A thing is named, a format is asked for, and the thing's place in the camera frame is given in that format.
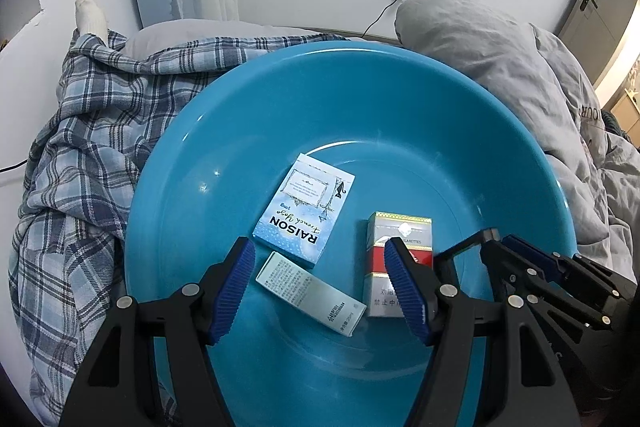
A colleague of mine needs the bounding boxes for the dark patterned cloth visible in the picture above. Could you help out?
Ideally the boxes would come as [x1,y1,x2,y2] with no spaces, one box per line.
[600,109,640,148]

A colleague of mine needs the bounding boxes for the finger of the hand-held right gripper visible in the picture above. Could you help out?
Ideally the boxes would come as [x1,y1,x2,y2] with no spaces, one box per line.
[501,234,638,317]
[480,239,610,333]

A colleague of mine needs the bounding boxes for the red white cigarette pack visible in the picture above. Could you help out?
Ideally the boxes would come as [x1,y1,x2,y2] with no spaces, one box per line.
[367,211,433,319]

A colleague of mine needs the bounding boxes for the blue plaid blanket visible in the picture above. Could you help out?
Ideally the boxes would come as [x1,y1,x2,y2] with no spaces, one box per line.
[9,27,351,425]

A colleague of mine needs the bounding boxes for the blue plastic basin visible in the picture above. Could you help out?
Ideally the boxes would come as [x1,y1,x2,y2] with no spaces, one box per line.
[124,41,581,427]

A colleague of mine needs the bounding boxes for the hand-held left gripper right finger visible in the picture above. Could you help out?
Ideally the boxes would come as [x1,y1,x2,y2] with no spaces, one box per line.
[384,237,581,427]

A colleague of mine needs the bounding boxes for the charger cable with plug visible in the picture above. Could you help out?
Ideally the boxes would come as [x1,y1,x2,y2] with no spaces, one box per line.
[361,0,412,38]

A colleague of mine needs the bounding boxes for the grey duvet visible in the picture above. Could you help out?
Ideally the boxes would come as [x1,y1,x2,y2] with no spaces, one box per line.
[395,0,640,288]

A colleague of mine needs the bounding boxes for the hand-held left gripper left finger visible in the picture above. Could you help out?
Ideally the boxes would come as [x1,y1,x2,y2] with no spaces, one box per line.
[60,237,257,427]

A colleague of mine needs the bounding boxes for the pale green slim box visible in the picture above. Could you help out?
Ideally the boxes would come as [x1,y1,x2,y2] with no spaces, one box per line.
[256,251,368,338]

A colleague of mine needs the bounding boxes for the white sock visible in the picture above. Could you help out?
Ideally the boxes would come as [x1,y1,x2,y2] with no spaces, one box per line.
[75,0,110,38]

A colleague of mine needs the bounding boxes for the light blue cigarette pack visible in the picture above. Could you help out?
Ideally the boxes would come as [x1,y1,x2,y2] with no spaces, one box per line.
[252,153,356,269]

